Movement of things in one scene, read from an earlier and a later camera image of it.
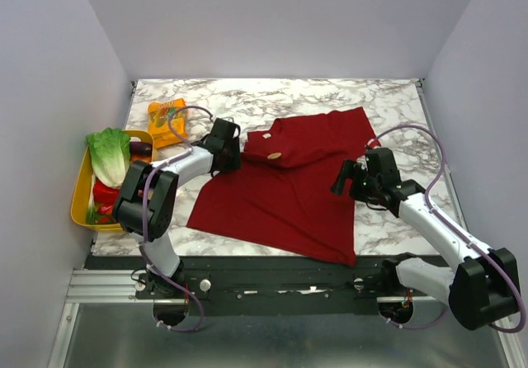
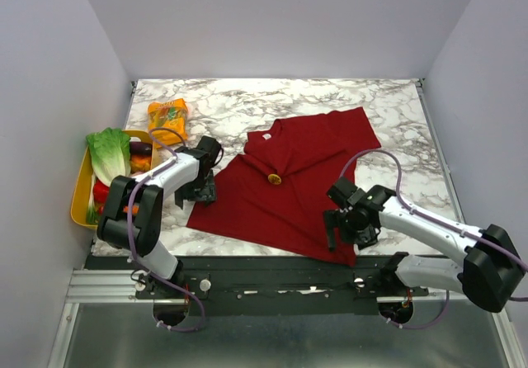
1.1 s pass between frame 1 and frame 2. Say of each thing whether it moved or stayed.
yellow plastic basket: stayed
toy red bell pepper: stayed
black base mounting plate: stayed
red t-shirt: stayed
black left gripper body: moved
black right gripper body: moved
